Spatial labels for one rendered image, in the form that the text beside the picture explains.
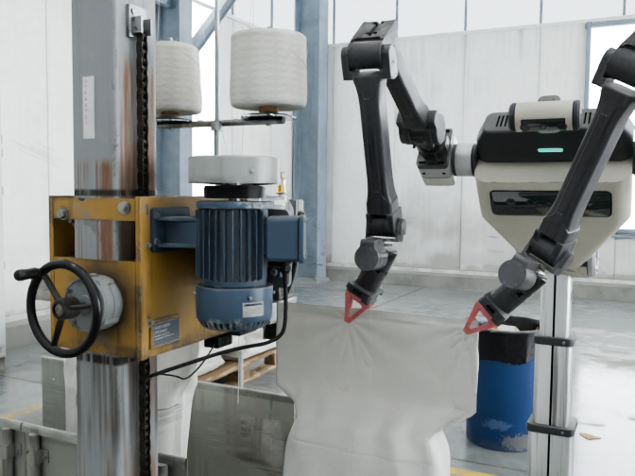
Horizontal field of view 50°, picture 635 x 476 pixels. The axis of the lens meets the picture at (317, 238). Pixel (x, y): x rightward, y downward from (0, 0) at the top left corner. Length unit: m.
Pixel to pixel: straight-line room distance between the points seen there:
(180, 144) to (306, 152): 3.34
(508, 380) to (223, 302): 2.60
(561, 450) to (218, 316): 1.17
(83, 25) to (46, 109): 5.21
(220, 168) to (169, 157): 6.38
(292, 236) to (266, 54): 0.38
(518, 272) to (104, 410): 0.86
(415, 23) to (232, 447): 8.59
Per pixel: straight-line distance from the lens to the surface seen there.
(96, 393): 1.45
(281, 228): 1.29
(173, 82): 1.57
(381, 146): 1.47
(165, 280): 1.39
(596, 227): 1.88
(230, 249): 1.28
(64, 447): 1.92
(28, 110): 6.50
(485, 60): 9.85
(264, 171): 1.27
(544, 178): 1.80
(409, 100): 1.64
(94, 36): 1.42
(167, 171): 7.65
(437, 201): 9.83
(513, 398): 3.75
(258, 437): 2.19
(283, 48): 1.43
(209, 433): 2.28
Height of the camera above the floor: 1.35
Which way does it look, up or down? 4 degrees down
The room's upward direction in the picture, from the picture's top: 1 degrees clockwise
